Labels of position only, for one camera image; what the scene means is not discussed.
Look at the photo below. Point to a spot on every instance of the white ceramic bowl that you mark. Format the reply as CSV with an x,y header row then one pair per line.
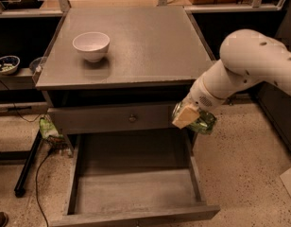
x,y
92,46

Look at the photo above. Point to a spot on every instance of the clear glass bowl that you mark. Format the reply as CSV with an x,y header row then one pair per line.
x,y
37,65

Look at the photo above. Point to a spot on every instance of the open grey middle drawer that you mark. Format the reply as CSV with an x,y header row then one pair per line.
x,y
134,179

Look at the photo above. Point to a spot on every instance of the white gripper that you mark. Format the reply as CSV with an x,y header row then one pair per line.
x,y
201,98

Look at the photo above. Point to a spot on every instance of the black metal bar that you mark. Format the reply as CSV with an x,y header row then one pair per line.
x,y
19,189

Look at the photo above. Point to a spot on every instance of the green soda can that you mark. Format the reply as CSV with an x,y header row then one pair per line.
x,y
204,124

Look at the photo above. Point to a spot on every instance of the round drawer knob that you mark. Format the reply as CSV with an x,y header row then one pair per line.
x,y
132,118

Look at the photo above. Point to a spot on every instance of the green snack bag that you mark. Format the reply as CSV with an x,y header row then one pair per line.
x,y
49,131

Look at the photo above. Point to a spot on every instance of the grey left low shelf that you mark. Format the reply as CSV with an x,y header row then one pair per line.
x,y
20,80

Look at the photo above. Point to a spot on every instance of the closed grey top drawer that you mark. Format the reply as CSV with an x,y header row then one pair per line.
x,y
106,118

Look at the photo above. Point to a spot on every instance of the grey wooden drawer cabinet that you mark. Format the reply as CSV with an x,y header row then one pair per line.
x,y
155,55

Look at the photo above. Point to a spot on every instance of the blue patterned bowl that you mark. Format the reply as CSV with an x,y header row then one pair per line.
x,y
9,65

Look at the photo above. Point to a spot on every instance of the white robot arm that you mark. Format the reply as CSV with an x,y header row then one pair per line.
x,y
247,58

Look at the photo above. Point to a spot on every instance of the brown shoe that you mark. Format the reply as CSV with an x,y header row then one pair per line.
x,y
3,219

